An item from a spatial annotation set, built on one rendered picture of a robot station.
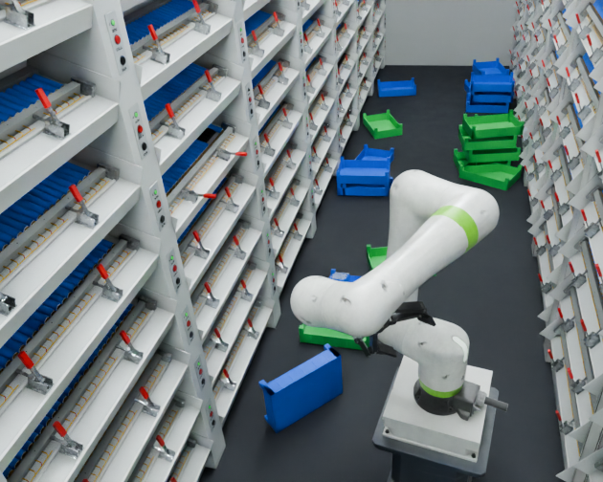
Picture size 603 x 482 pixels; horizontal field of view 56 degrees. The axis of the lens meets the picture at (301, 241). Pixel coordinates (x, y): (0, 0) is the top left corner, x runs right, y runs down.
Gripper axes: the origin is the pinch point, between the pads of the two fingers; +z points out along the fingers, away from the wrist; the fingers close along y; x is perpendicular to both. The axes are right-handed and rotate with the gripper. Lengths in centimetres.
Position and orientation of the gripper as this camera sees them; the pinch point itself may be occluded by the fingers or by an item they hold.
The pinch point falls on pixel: (410, 336)
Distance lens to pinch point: 149.1
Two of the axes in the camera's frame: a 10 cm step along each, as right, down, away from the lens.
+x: 2.8, 6.9, -6.7
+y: -6.5, 6.5, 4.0
